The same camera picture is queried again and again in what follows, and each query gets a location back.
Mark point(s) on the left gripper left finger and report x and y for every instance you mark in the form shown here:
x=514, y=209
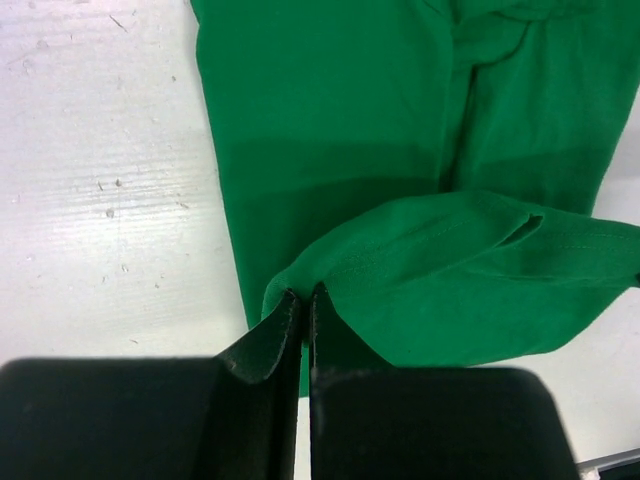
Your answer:
x=230, y=416

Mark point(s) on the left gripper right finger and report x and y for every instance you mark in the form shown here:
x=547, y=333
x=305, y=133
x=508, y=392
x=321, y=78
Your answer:
x=372, y=420

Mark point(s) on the green t shirt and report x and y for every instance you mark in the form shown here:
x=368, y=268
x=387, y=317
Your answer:
x=434, y=164

